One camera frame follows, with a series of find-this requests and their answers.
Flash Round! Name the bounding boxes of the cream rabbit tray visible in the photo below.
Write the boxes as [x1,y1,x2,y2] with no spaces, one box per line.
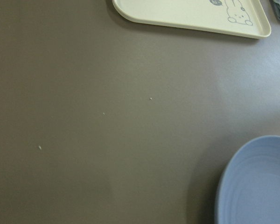
[112,0,271,39]

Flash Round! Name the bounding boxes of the blue plate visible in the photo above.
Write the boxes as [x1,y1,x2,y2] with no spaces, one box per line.
[214,136,280,224]

